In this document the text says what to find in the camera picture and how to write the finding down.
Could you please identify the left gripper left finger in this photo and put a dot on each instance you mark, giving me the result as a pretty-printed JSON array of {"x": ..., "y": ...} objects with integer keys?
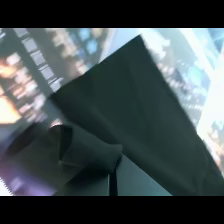
[{"x": 90, "y": 187}]

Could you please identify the black garment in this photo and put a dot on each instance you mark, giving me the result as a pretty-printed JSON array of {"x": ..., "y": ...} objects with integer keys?
[{"x": 133, "y": 100}]

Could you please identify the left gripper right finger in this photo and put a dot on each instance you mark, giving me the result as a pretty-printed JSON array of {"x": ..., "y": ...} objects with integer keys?
[{"x": 140, "y": 181}]

